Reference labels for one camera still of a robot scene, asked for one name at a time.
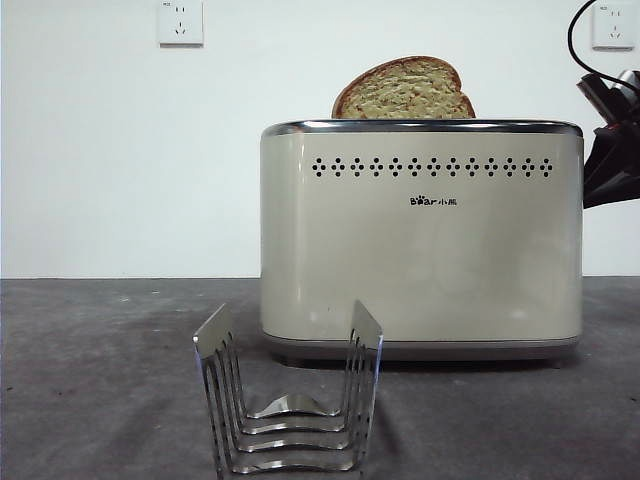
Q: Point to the white wall socket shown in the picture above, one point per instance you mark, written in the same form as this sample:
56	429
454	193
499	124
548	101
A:
613	30
181	24

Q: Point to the cream toaster with chrome top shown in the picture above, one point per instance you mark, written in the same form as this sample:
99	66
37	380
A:
425	250

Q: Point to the toasted bread slice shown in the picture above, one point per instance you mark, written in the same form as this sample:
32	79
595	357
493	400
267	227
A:
400	92

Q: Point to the stainless steel bread rack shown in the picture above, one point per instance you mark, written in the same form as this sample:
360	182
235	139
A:
212	332

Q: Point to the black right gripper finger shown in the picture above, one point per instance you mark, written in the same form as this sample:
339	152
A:
612	102
615	165

